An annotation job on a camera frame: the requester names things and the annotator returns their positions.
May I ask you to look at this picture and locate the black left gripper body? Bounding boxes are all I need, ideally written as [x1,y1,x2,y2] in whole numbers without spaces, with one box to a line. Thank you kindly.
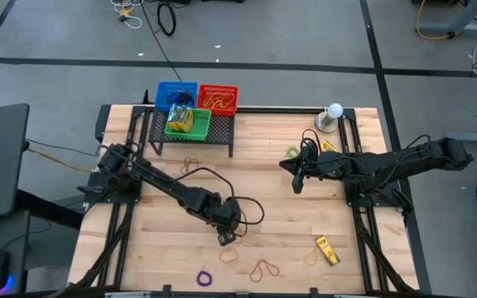
[210,197,243,235]

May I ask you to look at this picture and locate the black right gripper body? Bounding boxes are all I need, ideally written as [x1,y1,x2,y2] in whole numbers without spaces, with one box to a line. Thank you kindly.
[304,151,347,180]

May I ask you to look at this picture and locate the green plastic basket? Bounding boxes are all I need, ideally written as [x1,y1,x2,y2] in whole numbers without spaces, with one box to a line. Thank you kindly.
[163,108,214,142]

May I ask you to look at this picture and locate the orange rubber band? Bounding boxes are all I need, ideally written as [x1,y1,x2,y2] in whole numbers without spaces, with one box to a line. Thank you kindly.
[203,91,236,112]
[218,247,239,265]

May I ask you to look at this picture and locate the red plastic basket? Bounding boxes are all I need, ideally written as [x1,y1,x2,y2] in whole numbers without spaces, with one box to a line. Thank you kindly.
[195,84,239,117]

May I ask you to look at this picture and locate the yellow rubber band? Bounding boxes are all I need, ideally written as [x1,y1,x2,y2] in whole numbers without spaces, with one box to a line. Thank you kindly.
[202,94,223,111]
[303,246,320,267]

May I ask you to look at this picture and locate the black coil wristband keychain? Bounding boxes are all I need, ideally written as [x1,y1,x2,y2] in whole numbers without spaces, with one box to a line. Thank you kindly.
[173,90,195,105]

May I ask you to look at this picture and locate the blue plastic basket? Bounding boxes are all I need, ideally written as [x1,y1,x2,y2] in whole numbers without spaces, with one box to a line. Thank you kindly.
[154,80,200,113]

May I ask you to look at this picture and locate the white globe lamp brass base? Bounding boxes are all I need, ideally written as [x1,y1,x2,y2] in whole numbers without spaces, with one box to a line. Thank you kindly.
[314,102,345,134]

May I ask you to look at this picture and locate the black perforated metal shelf riser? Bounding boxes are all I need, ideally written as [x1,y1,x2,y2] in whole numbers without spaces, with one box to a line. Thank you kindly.
[148,108,236,158]

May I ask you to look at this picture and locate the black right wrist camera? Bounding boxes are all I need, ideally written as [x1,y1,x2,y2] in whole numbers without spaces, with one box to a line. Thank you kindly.
[278,156,308,173]

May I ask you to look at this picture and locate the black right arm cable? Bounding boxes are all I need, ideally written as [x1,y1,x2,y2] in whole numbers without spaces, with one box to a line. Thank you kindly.
[300,127,323,161]

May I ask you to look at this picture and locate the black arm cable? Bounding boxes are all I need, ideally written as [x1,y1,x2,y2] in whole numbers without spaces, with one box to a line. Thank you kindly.
[300,127,323,161]
[171,166,266,238]

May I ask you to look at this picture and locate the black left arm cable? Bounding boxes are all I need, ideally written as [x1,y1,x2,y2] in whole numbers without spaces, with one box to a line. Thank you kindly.
[171,166,266,238]

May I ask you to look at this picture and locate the purple coil wristband keychain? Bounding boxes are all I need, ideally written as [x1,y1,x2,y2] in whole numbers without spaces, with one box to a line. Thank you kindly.
[195,270,214,288]

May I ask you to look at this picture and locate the black aluminium rig frame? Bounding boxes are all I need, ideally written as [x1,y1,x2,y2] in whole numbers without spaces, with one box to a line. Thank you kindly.
[67,103,421,298]

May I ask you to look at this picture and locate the grey desk leg frame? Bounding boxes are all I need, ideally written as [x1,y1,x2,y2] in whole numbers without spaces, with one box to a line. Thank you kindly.
[446,131,477,144]
[418,0,477,36]

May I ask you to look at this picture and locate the yellow hanging cable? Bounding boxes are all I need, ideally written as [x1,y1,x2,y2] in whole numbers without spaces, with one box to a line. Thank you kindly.
[415,0,455,41]

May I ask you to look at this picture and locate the black hanging cable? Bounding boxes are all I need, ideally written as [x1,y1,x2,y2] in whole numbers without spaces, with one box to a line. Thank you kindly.
[137,0,184,83]

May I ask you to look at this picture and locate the black coiled floor cable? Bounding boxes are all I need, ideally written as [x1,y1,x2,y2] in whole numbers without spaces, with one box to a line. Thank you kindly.
[157,2,177,37]

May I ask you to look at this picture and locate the white yellow floor cables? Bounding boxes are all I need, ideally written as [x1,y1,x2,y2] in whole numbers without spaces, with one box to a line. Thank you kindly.
[109,0,143,30]

